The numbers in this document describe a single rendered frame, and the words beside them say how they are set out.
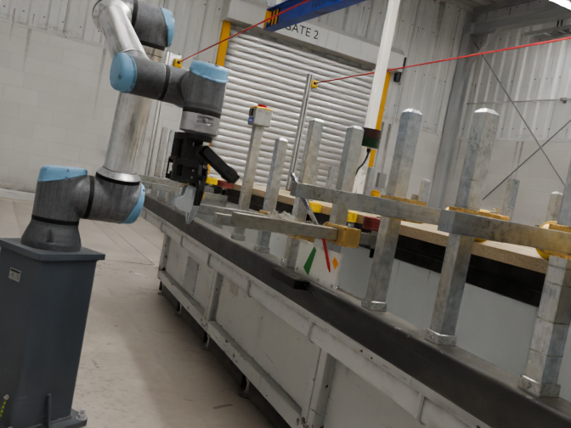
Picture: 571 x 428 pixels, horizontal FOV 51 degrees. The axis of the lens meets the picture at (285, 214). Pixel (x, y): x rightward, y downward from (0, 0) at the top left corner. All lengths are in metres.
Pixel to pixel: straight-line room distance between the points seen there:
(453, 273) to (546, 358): 0.26
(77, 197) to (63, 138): 7.33
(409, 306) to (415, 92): 10.32
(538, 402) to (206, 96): 0.91
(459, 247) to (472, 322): 0.32
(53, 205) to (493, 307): 1.36
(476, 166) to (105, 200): 1.28
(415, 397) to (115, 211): 1.21
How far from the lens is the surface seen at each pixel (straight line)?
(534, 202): 10.65
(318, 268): 1.65
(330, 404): 2.07
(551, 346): 1.04
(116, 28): 1.74
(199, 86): 1.40
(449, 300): 1.21
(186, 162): 1.39
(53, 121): 9.36
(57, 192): 2.05
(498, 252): 1.40
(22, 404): 2.15
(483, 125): 1.21
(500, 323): 1.41
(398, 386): 1.37
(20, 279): 2.08
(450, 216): 0.81
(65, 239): 2.07
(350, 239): 1.56
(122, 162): 2.07
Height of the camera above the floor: 0.96
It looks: 3 degrees down
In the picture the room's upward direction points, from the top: 11 degrees clockwise
